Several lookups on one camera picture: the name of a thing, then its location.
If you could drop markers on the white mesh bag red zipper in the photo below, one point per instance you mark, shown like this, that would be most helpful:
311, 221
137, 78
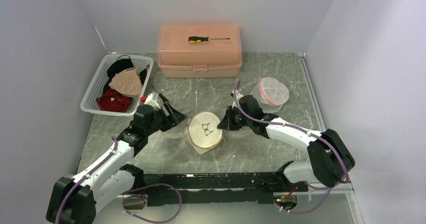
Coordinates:
270, 94

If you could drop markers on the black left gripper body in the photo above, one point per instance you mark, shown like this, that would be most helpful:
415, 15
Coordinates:
160, 122

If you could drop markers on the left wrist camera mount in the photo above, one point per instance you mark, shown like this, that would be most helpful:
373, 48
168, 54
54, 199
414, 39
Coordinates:
151, 99

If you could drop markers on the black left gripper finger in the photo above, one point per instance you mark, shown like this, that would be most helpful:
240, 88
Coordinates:
175, 117
166, 107

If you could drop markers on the pink plastic storage box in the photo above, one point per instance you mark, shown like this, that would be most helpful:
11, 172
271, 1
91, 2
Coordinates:
178, 58

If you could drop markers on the black bra in basket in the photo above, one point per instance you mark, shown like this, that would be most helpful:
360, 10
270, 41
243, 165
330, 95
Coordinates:
122, 63

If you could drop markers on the yellow black screwdriver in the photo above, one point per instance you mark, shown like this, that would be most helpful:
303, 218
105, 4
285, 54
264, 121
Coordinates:
198, 39

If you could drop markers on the white plastic basket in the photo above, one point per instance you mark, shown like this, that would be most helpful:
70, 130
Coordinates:
100, 78

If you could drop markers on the beige mesh laundry bag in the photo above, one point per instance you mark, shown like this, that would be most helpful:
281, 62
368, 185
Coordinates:
201, 132

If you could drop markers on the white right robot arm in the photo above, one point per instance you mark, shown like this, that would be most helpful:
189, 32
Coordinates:
329, 160

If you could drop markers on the beige lace bra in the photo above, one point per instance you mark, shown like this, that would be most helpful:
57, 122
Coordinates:
127, 82

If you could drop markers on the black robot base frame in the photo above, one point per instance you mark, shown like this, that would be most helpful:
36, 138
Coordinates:
198, 188

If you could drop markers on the red bra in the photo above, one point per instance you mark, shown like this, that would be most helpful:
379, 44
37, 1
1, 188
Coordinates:
113, 101

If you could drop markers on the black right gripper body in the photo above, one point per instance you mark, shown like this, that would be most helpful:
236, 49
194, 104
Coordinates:
244, 120

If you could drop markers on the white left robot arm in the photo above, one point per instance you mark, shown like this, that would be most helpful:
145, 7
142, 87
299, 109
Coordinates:
78, 199

